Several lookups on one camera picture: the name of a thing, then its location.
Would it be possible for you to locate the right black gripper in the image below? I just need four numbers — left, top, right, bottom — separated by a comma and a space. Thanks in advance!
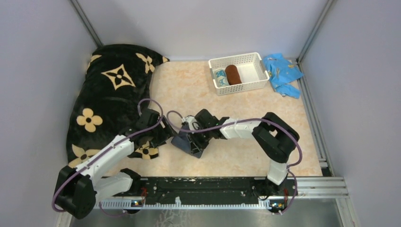
187, 126, 213, 155

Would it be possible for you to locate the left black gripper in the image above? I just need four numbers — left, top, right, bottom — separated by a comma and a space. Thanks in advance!
147, 115, 178, 148

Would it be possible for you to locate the grey blue towel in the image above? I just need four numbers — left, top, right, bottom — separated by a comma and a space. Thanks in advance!
171, 131, 191, 155

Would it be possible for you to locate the teal rabbit pattern towel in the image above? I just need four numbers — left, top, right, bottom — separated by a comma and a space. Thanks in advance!
214, 69, 229, 87

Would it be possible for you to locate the brown towel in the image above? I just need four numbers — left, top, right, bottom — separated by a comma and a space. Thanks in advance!
225, 65, 242, 85

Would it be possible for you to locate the white plastic basket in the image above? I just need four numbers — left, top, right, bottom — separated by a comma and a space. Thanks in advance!
208, 52, 270, 96

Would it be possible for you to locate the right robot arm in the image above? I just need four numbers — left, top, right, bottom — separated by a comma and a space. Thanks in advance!
182, 109, 299, 195

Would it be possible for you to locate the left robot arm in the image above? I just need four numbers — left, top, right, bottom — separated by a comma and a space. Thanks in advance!
52, 109, 176, 219

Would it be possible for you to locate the black blanket with tan flowers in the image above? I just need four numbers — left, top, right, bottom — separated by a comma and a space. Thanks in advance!
66, 44, 168, 168

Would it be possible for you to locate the light blue cloth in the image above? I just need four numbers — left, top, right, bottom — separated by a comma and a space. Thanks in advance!
262, 53, 304, 99

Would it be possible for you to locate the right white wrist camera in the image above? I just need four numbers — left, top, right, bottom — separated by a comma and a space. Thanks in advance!
185, 115, 197, 131

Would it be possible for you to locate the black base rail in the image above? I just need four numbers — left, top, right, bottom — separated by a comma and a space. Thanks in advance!
118, 177, 297, 205

